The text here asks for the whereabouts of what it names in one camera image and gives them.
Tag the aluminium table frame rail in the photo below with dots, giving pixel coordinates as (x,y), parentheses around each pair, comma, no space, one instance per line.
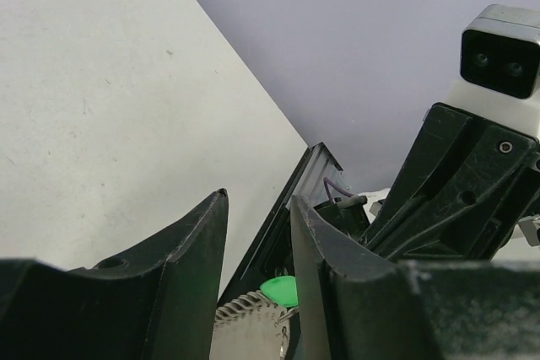
(269,254)

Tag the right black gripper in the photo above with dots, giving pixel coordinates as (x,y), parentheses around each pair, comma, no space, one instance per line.
(462,188)

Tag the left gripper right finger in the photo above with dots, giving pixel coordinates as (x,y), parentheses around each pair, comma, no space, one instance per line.
(356,305)

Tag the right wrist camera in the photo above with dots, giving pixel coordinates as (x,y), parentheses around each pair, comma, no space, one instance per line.
(499,68)

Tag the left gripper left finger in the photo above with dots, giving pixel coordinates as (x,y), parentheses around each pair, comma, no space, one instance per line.
(155,300)

